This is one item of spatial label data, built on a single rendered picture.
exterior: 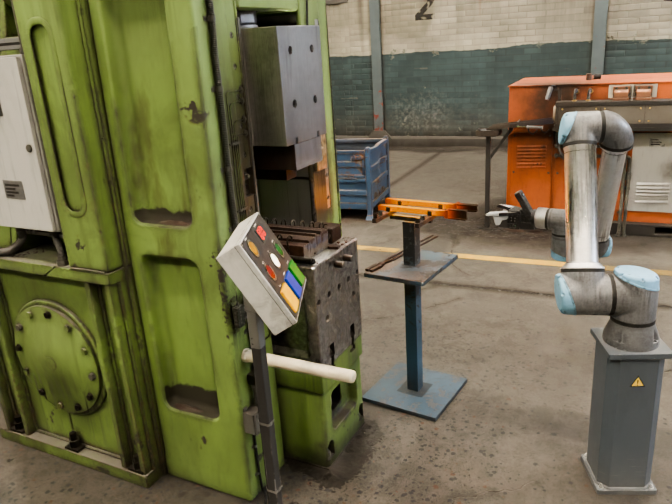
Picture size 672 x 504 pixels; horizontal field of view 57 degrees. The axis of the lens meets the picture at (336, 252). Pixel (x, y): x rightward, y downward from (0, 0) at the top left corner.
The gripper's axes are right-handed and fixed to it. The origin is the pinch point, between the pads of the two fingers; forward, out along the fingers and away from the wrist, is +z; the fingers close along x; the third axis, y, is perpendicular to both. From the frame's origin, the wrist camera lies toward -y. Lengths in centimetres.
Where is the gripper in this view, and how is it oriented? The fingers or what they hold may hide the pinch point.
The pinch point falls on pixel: (491, 208)
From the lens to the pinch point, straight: 285.6
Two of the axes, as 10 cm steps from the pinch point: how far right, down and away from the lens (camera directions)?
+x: 5.3, -3.0, 7.9
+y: 0.6, 9.5, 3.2
